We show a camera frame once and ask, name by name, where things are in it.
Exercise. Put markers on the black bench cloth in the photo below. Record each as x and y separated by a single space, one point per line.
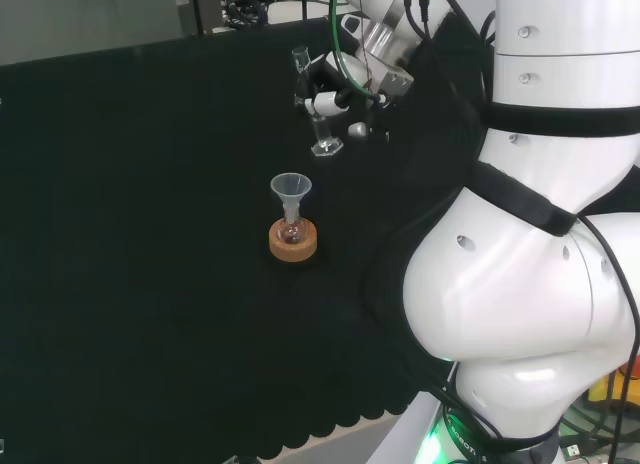
150 209

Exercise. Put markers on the clear plastic funnel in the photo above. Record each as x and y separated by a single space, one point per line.
290 186

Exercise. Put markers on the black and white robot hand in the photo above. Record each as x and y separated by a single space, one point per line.
327 103

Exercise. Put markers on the yellow stop button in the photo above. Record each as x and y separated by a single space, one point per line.
600 389

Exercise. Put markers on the small round-bottom glass flask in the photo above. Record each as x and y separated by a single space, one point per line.
292 232

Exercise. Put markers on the clear glass graduated cylinder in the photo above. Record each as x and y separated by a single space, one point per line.
328 145

